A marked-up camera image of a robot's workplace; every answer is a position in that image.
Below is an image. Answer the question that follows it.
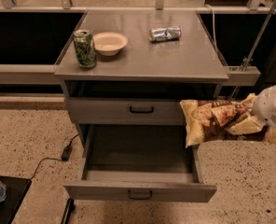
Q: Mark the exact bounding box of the white cable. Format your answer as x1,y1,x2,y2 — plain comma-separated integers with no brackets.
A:
204,4,220,53

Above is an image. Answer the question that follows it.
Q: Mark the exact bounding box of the white bowl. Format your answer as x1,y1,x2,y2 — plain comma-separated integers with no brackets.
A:
93,32,128,56

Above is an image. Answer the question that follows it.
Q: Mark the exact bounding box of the brown yellow chip bag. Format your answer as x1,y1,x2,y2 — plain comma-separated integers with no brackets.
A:
180,93,276,147

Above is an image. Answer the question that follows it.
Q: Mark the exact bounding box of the closed grey top drawer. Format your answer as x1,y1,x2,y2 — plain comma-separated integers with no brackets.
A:
65,97,186,126

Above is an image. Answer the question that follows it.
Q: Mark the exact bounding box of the black tray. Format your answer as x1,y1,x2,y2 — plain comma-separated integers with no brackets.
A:
0,175,32,224

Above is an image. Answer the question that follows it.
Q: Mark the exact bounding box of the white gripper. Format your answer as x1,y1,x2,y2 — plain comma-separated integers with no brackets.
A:
226,85,276,135

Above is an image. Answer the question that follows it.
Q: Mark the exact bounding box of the open grey drawer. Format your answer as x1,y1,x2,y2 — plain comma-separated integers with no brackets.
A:
64,125,216,203

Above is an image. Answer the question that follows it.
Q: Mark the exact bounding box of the crushed silver can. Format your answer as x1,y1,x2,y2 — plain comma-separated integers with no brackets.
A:
149,26,182,42

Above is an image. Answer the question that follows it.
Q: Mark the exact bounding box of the green soda can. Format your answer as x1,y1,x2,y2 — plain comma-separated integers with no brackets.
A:
73,30,96,68

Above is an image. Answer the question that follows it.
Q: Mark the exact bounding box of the black power adapter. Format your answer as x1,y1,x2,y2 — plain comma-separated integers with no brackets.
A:
61,146,72,161

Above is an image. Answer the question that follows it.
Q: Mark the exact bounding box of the black floor object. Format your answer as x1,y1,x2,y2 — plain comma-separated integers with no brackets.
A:
61,198,75,224

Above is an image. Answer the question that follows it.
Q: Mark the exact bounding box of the black power cable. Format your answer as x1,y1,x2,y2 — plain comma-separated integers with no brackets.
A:
30,133,80,181

